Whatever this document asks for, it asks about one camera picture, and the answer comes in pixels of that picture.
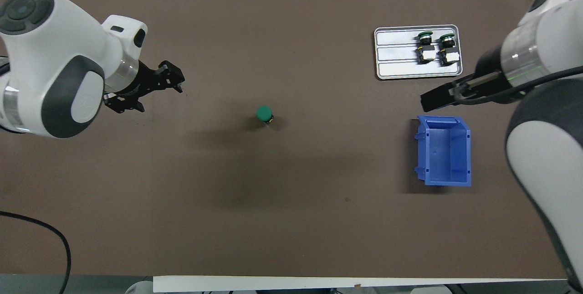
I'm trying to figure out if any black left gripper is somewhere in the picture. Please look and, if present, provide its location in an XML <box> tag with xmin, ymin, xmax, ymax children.
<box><xmin>104</xmin><ymin>60</ymin><xmax>185</xmax><ymax>113</ymax></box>

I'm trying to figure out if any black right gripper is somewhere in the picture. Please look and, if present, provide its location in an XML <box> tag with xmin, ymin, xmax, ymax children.
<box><xmin>420</xmin><ymin>44</ymin><xmax>510</xmax><ymax>112</ymax></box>

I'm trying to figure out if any green push button switch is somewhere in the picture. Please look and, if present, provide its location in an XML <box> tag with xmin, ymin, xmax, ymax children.
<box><xmin>256</xmin><ymin>106</ymin><xmax>275</xmax><ymax>125</ymax></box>
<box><xmin>437</xmin><ymin>33</ymin><xmax>460</xmax><ymax>67</ymax></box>
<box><xmin>415</xmin><ymin>31</ymin><xmax>435</xmax><ymax>65</ymax></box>

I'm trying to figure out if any blue plastic bin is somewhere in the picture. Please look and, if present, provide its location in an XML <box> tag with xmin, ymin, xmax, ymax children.
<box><xmin>414</xmin><ymin>115</ymin><xmax>472</xmax><ymax>187</ymax></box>

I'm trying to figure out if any grey metal tray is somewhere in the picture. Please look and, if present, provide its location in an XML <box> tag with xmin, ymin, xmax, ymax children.
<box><xmin>373</xmin><ymin>24</ymin><xmax>463</xmax><ymax>80</ymax></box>

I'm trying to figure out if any brown table mat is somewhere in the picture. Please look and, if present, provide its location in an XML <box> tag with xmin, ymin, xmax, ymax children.
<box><xmin>0</xmin><ymin>0</ymin><xmax>573</xmax><ymax>280</ymax></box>

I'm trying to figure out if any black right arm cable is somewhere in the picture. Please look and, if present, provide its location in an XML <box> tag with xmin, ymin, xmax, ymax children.
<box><xmin>453</xmin><ymin>66</ymin><xmax>583</xmax><ymax>105</ymax></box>

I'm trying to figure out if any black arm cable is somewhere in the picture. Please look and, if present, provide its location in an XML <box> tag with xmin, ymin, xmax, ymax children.
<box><xmin>453</xmin><ymin>66</ymin><xmax>583</xmax><ymax>105</ymax></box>
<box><xmin>0</xmin><ymin>211</ymin><xmax>72</xmax><ymax>294</ymax></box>

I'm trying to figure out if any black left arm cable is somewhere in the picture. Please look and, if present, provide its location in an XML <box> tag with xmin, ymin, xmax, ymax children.
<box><xmin>0</xmin><ymin>211</ymin><xmax>72</xmax><ymax>294</ymax></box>

